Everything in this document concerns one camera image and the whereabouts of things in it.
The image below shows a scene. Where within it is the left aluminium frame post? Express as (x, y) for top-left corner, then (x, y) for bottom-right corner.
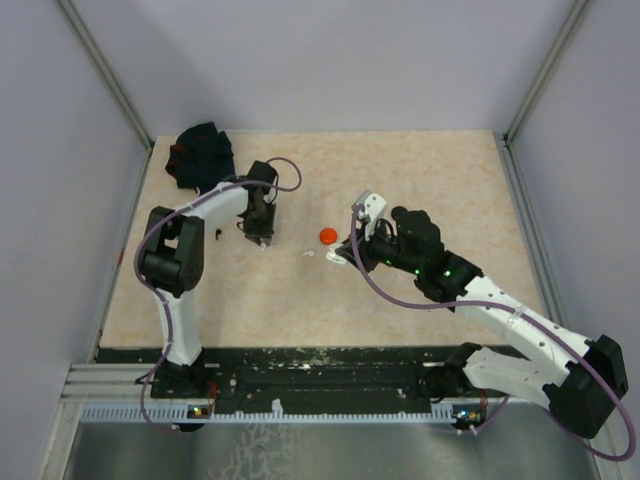
(53, 0), (155, 152)

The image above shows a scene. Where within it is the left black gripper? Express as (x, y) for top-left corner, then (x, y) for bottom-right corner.
(244, 200), (277, 245)

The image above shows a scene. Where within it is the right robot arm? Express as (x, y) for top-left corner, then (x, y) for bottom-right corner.
(327, 205), (628, 439)

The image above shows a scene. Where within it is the purple cable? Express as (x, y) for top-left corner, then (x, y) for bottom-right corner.
(135, 157), (304, 434)
(349, 207), (640, 461)

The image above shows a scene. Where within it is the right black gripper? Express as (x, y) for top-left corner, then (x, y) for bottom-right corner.
(337, 215), (423, 275)

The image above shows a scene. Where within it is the aluminium frame post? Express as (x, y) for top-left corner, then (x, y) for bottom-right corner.
(53, 0), (155, 152)
(502, 0), (594, 146)

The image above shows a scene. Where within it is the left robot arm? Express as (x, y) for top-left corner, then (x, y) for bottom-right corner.
(134, 161), (279, 397)

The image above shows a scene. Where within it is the white cable duct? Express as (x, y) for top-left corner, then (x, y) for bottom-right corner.
(80, 401), (480, 424)

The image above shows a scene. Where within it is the right aluminium frame post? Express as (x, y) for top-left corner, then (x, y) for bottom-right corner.
(502, 0), (594, 146)

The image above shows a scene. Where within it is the dark crumpled cloth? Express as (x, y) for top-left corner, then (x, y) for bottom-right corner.
(165, 122), (236, 194)

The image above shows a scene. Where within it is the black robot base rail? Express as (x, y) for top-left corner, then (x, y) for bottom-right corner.
(94, 342), (506, 416)

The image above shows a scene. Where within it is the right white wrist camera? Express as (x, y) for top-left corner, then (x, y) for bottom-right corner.
(352, 190), (387, 240)

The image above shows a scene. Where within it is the white charging case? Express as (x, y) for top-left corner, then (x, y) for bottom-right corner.
(326, 244), (348, 265)

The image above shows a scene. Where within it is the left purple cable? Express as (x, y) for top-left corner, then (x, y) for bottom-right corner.
(135, 157), (304, 434)

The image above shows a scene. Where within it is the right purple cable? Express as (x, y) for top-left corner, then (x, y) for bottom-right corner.
(349, 207), (640, 461)

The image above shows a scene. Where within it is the orange round charging case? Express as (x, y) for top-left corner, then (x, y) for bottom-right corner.
(319, 227), (338, 245)

